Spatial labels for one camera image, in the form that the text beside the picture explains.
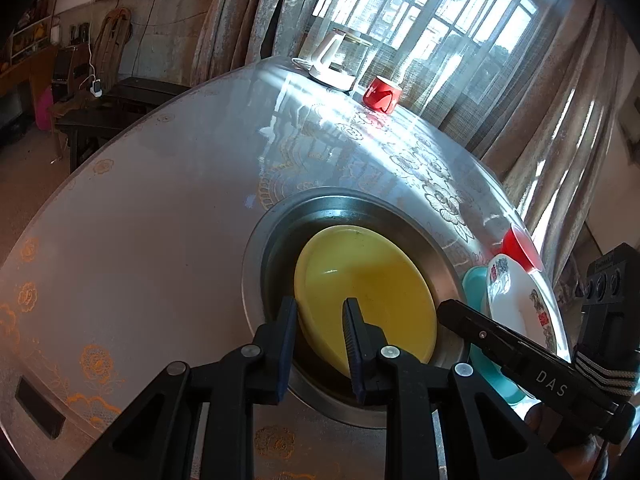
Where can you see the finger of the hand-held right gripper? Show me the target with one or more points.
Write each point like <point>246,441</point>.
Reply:
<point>500,340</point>

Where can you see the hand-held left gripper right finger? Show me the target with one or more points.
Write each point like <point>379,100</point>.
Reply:
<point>352,345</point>

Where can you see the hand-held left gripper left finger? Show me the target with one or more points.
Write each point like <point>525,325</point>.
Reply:
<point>287,340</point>

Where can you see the large white dragon print plate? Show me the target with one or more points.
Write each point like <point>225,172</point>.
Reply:
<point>510,300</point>

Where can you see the yellow bowl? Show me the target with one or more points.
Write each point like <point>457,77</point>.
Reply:
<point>380,285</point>

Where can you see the stainless steel bowl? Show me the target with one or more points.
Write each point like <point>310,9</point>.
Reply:
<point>425,230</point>

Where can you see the teal plate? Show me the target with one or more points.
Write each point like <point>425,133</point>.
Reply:
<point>472,285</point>

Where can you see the red bowl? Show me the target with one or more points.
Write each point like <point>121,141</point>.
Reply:
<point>520,250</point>

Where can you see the lace patterned tablecloth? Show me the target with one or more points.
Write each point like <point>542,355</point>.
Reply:
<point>150,210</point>

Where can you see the grey curtain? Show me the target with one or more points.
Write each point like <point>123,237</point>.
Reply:
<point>240,20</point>
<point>560,120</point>

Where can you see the red mug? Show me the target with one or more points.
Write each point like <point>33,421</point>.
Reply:
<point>380,95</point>

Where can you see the black rectangular panel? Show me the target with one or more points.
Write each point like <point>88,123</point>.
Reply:
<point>40,407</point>

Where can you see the white electric kettle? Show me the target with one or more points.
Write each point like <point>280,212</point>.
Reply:
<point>327,55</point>

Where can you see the dark low table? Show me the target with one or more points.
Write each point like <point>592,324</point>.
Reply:
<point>125,100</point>

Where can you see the sheer white curtain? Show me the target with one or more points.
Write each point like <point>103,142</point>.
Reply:
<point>425,50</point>

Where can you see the white phone charger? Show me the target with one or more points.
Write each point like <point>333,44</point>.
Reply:
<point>96,89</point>

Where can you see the pink bin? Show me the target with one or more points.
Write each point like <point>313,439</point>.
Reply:
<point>42,107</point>

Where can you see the wooden chair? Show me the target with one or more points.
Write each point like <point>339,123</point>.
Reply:
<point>112,45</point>

